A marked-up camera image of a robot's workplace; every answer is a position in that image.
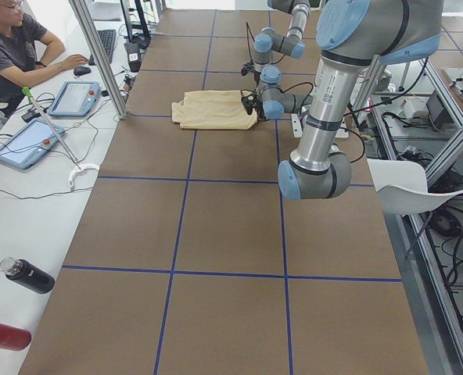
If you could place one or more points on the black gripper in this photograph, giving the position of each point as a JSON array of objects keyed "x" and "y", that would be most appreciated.
[{"x": 259, "y": 109}]

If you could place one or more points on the cream long-sleeve graphic shirt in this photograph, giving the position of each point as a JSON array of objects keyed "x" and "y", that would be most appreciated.
[{"x": 212, "y": 110}]

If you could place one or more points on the robot arm grey silver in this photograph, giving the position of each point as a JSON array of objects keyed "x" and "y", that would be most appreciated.
[
  {"x": 286, "y": 31},
  {"x": 350, "y": 34}
]

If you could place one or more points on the black keyboard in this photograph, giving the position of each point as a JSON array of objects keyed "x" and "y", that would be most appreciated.
[{"x": 108, "y": 40}]

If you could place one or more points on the white plastic chair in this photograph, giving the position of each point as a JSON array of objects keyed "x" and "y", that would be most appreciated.
[{"x": 403, "y": 190}]

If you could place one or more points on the far blue teach pendant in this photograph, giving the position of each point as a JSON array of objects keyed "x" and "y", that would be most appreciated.
[{"x": 75, "y": 99}]

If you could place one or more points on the blue teach pendant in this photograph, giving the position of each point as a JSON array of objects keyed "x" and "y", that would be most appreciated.
[
  {"x": 75, "y": 99},
  {"x": 27, "y": 146}
]

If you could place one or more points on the black computer mouse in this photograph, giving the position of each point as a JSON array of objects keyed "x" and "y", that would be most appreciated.
[{"x": 81, "y": 71}]

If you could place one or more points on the near blue teach pendant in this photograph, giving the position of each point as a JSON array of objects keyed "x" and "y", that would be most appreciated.
[{"x": 27, "y": 146}]

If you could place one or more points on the seated man in grey shirt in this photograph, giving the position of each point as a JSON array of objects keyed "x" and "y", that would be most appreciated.
[{"x": 28, "y": 53}]

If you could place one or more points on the black water bottle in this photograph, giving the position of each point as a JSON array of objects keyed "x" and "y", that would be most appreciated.
[{"x": 27, "y": 275}]

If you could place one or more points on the red bottle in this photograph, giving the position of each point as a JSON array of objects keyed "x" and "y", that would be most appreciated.
[{"x": 14, "y": 338}]

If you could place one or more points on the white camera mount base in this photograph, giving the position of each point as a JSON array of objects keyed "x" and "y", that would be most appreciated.
[{"x": 298, "y": 122}]

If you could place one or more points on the reacher grabber stick green handle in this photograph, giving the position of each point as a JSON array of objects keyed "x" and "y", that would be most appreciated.
[{"x": 79, "y": 167}]

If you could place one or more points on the aluminium frame post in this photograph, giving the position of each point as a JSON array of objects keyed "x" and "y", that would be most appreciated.
[{"x": 86, "y": 23}]

